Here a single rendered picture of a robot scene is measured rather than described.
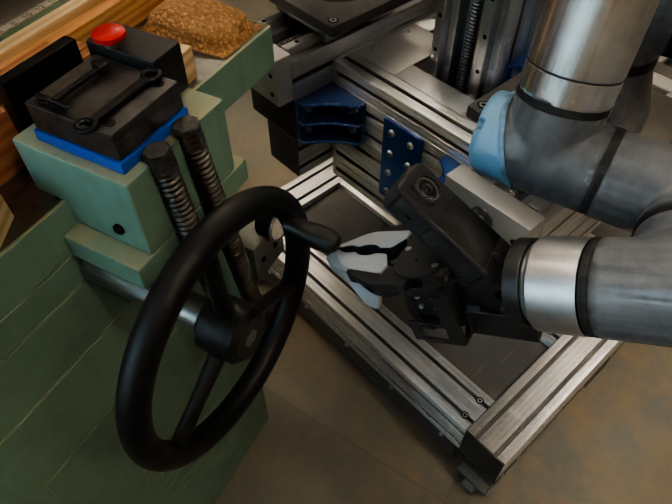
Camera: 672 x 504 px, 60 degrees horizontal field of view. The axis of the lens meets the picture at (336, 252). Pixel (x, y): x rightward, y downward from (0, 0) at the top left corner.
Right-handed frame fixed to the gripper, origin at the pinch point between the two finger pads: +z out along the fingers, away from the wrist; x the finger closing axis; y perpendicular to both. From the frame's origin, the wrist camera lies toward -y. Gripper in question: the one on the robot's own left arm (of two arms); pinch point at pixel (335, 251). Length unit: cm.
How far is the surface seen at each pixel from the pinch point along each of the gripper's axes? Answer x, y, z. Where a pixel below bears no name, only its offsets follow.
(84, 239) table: -13.2, -11.5, 17.0
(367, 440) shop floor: 19, 73, 42
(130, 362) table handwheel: -21.8, -7.2, 1.3
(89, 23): 8.1, -27.0, 30.6
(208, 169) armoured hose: -3.2, -12.3, 7.4
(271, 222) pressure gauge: 12.2, 5.7, 23.7
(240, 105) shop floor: 104, 23, 131
